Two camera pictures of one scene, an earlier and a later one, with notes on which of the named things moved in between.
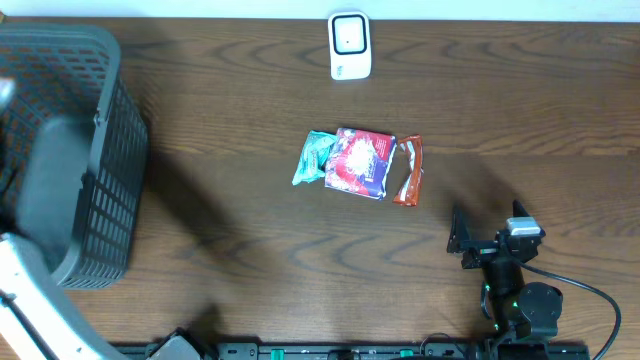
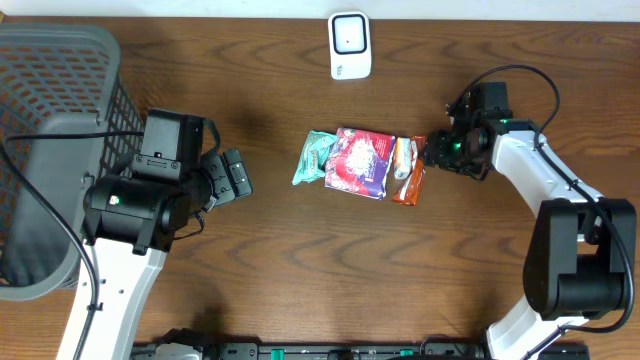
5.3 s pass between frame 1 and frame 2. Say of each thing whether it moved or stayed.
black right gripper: moved
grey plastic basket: stayed
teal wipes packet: stayed
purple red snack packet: stayed
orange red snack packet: moved
